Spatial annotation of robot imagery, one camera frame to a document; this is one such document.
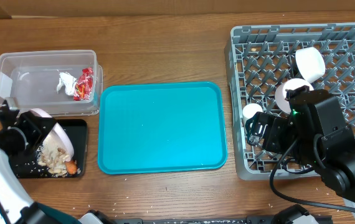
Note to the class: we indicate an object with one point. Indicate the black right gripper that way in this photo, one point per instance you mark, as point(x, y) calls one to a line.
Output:
point(266, 130)

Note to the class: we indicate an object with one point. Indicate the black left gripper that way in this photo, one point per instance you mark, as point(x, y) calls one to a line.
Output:
point(31, 124)

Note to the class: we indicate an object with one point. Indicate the pink plate with food scraps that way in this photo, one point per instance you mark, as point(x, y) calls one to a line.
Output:
point(58, 133)

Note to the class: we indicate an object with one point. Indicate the cream plastic cup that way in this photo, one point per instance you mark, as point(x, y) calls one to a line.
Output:
point(249, 111)

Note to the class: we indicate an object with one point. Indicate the pink bowl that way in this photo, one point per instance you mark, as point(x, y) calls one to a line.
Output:
point(281, 91)

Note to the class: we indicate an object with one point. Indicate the orange carrot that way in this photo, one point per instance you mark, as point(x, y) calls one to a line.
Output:
point(71, 167)

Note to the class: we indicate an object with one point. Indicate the white tissue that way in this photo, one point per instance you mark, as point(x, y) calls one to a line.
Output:
point(68, 81)

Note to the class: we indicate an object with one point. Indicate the red snack wrapper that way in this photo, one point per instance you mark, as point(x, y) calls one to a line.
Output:
point(83, 85)

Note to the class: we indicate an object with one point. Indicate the white bowl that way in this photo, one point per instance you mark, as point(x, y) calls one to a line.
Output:
point(310, 64)

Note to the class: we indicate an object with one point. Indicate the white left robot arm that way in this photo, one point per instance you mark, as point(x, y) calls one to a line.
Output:
point(16, 206)

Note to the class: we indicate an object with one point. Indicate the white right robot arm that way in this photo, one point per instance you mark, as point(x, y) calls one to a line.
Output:
point(314, 135)

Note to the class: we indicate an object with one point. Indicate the black tray bin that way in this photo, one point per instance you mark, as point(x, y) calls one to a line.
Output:
point(26, 167)

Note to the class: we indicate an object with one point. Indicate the pile of food scraps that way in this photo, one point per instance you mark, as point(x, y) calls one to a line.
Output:
point(53, 159)

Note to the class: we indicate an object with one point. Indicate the clear plastic bin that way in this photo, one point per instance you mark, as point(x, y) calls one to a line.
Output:
point(31, 79)

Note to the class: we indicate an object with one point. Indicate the grey plastic dish rack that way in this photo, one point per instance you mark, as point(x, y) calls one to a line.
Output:
point(260, 58)

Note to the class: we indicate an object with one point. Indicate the teal plastic tray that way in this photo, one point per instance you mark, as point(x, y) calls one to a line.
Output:
point(164, 127)

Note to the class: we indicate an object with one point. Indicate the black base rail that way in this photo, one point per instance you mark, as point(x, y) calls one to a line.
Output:
point(294, 214)

